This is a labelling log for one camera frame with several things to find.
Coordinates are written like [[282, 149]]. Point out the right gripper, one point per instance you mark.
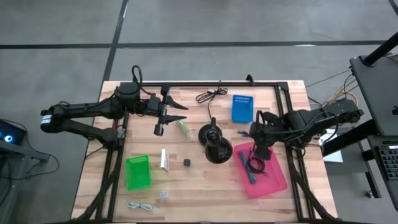
[[262, 133]]

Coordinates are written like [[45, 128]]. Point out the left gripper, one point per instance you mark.
[[161, 105]]

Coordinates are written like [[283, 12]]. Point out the small white printed box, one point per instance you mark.
[[183, 129]]

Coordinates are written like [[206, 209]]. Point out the black gooseneck desk lamp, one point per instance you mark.
[[219, 151]]

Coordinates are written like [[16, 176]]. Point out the white green Acer box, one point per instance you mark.
[[164, 160]]

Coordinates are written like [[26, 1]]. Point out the pink plastic bin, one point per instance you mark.
[[270, 183]]

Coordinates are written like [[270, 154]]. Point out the small black cube adapter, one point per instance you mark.
[[186, 162]]

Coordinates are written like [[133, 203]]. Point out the green plastic basket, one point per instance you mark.
[[138, 174]]

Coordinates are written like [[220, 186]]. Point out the white charger block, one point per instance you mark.
[[163, 194]]

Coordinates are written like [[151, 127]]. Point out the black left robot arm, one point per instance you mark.
[[87, 109]]

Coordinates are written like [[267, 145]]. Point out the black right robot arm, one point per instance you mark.
[[311, 119]]

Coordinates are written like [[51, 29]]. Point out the blue plastic basket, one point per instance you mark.
[[242, 112]]

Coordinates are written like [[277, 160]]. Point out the white paper sheet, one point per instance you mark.
[[334, 157]]

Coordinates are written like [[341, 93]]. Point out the black side desk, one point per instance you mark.
[[348, 140]]

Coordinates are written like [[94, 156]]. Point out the computer keyboard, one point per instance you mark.
[[390, 161]]

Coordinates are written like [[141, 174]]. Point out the black pole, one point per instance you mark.
[[381, 51]]

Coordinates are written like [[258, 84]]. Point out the grey side desk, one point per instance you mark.
[[18, 155]]

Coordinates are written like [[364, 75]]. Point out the black device blue light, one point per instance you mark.
[[11, 133]]

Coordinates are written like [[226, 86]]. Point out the black aluminium table frame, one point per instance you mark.
[[217, 84]]

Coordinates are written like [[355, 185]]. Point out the black frame clamp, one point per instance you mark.
[[249, 79]]

